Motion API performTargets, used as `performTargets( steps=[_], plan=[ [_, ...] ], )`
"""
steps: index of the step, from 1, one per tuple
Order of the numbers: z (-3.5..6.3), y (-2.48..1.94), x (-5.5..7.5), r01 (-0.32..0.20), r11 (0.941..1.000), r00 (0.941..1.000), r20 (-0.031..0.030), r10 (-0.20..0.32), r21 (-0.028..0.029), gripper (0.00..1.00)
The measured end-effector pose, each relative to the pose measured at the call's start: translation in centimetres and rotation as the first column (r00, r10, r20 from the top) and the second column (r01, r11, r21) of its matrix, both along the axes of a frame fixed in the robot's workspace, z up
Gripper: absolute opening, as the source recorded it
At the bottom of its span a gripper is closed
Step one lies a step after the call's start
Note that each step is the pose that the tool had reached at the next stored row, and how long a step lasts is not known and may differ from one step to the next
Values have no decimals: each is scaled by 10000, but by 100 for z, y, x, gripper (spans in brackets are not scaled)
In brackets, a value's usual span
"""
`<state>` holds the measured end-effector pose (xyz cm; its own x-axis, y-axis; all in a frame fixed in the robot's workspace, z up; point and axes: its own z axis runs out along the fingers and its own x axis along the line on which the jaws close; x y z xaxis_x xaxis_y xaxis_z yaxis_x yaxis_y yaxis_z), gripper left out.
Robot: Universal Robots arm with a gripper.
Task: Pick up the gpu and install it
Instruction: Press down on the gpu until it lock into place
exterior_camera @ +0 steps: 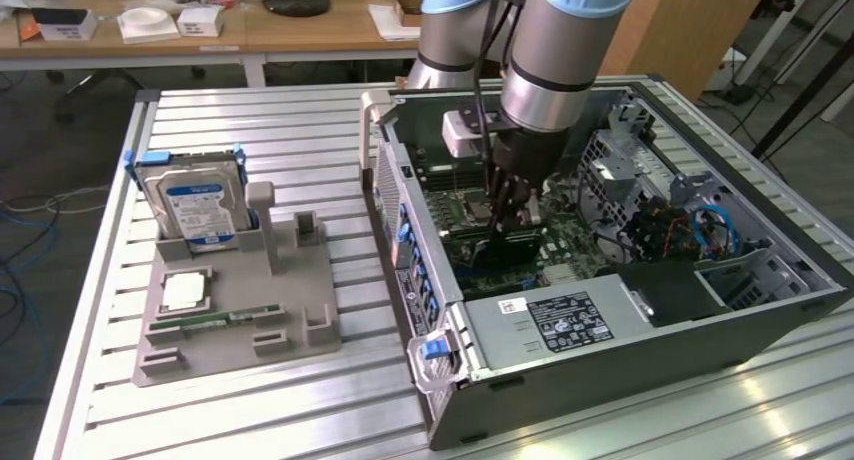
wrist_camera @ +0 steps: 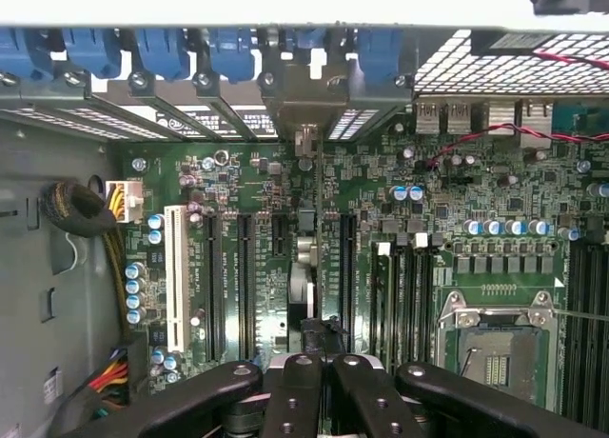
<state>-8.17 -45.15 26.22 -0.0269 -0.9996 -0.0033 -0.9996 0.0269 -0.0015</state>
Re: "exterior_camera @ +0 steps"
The wooden cabinet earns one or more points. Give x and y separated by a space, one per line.
680 30

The blue case latch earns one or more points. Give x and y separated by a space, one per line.
433 350

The open dark PC case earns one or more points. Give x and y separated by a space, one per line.
600 390

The grey power supply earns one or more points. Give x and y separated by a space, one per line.
493 335

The green motherboard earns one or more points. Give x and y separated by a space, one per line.
574 240

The silver CPU chip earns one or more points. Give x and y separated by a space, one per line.
185 292

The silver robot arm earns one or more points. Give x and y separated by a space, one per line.
554 80

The silver chipset heat sink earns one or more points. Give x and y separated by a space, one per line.
566 276

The white box black top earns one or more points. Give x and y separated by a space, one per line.
66 30

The hard disk blue label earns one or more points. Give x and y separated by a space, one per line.
193 205

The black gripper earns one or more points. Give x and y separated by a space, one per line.
530 152

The metal disk bay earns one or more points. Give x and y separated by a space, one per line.
620 180

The wooden desk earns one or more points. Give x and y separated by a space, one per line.
300 35

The CPU socket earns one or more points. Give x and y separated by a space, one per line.
476 206

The black office chair base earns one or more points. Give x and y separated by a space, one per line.
87 87

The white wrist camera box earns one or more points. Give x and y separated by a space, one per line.
463 135

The small white box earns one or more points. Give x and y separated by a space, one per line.
200 25

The white box round hollow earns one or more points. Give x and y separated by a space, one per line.
147 30

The grey disk bay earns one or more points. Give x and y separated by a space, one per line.
754 285

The white paper box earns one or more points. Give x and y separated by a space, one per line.
393 27

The grey parts rack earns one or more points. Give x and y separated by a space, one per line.
267 305

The blue disk carrier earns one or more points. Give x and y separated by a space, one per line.
155 158

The thin locking lever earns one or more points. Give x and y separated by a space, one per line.
457 180

